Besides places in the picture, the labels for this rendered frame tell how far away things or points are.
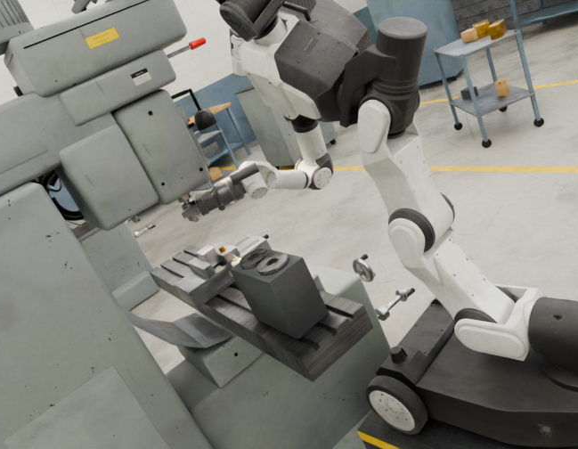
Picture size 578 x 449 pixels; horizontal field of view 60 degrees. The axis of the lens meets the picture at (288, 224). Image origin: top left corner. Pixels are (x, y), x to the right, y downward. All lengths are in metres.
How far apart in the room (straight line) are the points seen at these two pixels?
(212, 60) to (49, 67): 7.62
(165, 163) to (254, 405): 0.86
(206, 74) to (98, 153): 7.51
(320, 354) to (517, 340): 0.52
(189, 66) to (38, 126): 7.44
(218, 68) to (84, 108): 7.62
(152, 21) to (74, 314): 0.84
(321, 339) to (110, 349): 0.57
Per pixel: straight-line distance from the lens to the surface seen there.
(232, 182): 1.65
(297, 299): 1.34
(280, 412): 1.89
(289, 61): 1.38
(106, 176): 1.51
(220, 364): 1.69
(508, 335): 1.48
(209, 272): 1.79
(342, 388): 2.03
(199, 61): 8.95
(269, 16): 1.37
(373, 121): 1.29
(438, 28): 7.36
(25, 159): 1.49
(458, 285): 1.51
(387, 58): 1.24
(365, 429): 1.82
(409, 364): 1.65
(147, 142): 1.57
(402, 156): 1.37
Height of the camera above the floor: 1.66
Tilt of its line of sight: 21 degrees down
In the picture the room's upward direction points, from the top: 25 degrees counter-clockwise
